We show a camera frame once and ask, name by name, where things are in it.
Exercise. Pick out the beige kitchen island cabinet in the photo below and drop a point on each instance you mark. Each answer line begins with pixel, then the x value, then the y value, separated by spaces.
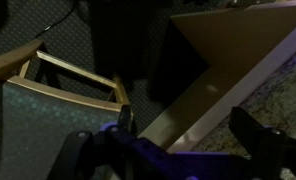
pixel 228 43

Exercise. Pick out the wooden chair with dark seat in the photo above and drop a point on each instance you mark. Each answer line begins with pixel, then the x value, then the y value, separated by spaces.
pixel 38 116

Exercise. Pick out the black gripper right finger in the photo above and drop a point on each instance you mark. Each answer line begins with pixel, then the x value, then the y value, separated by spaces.
pixel 268 146

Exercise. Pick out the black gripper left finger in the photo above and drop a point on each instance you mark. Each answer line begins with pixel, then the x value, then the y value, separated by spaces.
pixel 98 153

